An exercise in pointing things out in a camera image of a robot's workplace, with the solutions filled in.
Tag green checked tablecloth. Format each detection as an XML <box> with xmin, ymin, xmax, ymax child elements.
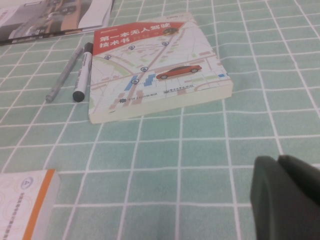
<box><xmin>0</xmin><ymin>0</ymin><xmax>320</xmax><ymax>240</ymax></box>

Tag white orange spine book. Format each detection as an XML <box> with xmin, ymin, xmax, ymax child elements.
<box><xmin>0</xmin><ymin>169</ymin><xmax>61</xmax><ymax>240</ymax></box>

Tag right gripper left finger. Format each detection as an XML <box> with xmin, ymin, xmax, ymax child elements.
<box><xmin>250</xmin><ymin>155</ymin><xmax>320</xmax><ymax>240</ymax></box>

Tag grey transparent gel pen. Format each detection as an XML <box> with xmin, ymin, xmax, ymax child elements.
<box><xmin>45</xmin><ymin>46</ymin><xmax>85</xmax><ymax>103</ymax></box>

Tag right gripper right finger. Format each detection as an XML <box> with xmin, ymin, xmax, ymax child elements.
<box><xmin>278</xmin><ymin>154</ymin><xmax>320</xmax><ymax>187</ymax></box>

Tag white robot photo brochure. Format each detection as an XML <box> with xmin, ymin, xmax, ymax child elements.
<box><xmin>0</xmin><ymin>0</ymin><xmax>116</xmax><ymax>47</ymax></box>
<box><xmin>0</xmin><ymin>0</ymin><xmax>112</xmax><ymax>47</ymax></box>

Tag red map cover book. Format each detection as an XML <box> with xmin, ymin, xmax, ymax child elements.
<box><xmin>88</xmin><ymin>13</ymin><xmax>235</xmax><ymax>125</ymax></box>

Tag white marker with black cap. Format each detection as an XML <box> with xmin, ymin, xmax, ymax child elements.
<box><xmin>72</xmin><ymin>42</ymin><xmax>94</xmax><ymax>103</ymax></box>

